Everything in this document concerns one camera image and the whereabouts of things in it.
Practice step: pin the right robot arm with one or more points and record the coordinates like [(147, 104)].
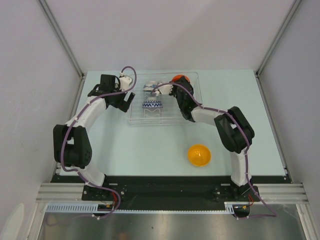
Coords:
[(235, 132)]

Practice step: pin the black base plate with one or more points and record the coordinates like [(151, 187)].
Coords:
[(170, 193)]

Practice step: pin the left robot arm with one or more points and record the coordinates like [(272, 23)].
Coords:
[(71, 143)]

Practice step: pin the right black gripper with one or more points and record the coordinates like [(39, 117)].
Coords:
[(182, 79)]

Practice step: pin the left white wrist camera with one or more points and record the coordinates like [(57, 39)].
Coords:
[(125, 81)]

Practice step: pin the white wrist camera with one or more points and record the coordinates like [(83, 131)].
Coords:
[(162, 89), (125, 81)]

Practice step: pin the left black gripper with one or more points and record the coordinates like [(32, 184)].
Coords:
[(123, 105)]

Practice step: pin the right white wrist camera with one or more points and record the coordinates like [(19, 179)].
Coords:
[(162, 89)]

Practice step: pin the white slotted cable duct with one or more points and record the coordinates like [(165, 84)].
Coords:
[(95, 208)]

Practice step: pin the clear plastic dish rack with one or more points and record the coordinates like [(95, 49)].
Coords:
[(170, 114)]

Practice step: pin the orange plastic bowl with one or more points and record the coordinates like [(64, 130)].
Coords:
[(179, 76)]

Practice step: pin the orange blue patterned bowl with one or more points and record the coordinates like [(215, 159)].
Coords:
[(152, 104)]

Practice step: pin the blue floral white bowl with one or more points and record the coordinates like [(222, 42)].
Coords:
[(149, 86)]

